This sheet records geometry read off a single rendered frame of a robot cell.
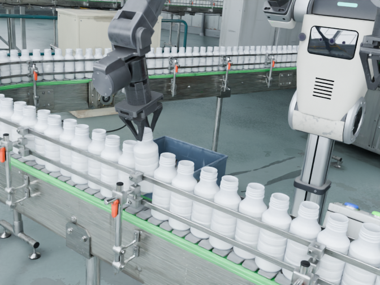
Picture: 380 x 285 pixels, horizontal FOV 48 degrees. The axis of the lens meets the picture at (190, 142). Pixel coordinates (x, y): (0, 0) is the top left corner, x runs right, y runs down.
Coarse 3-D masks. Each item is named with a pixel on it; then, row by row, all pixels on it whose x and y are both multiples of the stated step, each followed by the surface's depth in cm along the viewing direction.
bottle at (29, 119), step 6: (24, 108) 130; (30, 108) 131; (24, 114) 129; (30, 114) 129; (24, 120) 129; (30, 120) 129; (36, 120) 130; (30, 126) 129; (30, 138) 130; (30, 144) 131; (30, 156) 132
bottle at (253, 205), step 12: (252, 192) 89; (264, 192) 90; (240, 204) 91; (252, 204) 89; (264, 204) 91; (252, 216) 89; (240, 228) 91; (252, 228) 90; (240, 240) 92; (252, 240) 91; (240, 252) 93
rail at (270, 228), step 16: (64, 144) 118; (48, 160) 124; (96, 160) 112; (80, 176) 117; (144, 176) 103; (176, 192) 98; (160, 208) 102; (224, 208) 91; (192, 224) 97; (256, 224) 87; (224, 240) 93; (304, 240) 82; (352, 240) 84; (336, 256) 78
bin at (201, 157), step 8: (168, 136) 180; (160, 144) 179; (168, 144) 180; (176, 144) 178; (184, 144) 175; (192, 144) 173; (160, 152) 181; (168, 152) 181; (176, 152) 179; (184, 152) 176; (192, 152) 174; (200, 152) 171; (208, 152) 169; (216, 152) 167; (192, 160) 175; (200, 160) 172; (208, 160) 170; (216, 160) 168; (224, 160) 164; (200, 168) 173; (216, 168) 160; (224, 168) 166
